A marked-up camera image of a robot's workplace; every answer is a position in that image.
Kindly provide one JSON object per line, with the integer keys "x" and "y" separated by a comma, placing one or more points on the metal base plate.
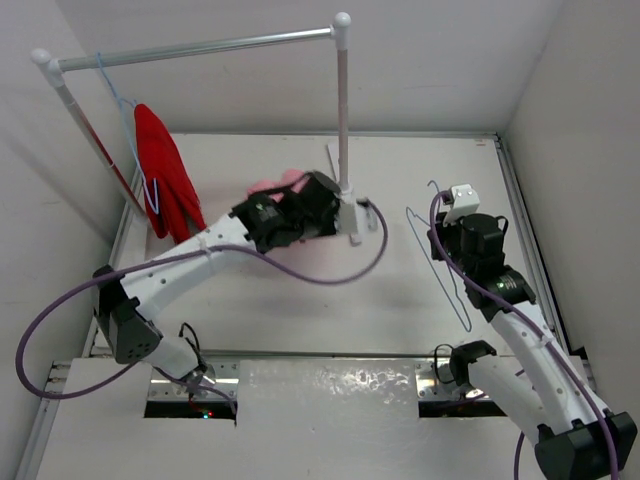
{"x": 434, "y": 383}
{"x": 221, "y": 381}

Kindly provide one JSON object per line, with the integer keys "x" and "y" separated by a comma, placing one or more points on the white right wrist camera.
{"x": 462, "y": 200}

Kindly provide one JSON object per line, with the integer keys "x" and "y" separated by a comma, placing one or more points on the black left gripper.
{"x": 331, "y": 212}

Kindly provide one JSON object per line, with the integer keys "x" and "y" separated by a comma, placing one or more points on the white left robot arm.
{"x": 127, "y": 304}

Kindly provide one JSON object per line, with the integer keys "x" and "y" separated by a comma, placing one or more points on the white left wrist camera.
{"x": 356, "y": 218}

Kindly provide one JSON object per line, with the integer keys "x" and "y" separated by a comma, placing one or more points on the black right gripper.
{"x": 442, "y": 229}

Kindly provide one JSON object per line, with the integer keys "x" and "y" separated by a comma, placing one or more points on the white clothes rack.
{"x": 53, "y": 69}

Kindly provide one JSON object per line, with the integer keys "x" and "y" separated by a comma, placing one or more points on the light blue hanger with shirt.
{"x": 135, "y": 140}

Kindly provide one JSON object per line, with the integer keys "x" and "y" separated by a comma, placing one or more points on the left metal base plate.
{"x": 221, "y": 381}

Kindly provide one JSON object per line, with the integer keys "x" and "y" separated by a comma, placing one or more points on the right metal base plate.
{"x": 434, "y": 383}

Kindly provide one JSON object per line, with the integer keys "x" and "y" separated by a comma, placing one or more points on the pink t shirt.
{"x": 292, "y": 179}

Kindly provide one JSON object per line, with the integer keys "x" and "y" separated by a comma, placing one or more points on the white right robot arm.
{"x": 575, "y": 435}

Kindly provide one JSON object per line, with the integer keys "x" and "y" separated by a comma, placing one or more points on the red t shirt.
{"x": 171, "y": 201}

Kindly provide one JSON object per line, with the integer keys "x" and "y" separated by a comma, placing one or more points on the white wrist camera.
{"x": 356, "y": 218}
{"x": 462, "y": 200}

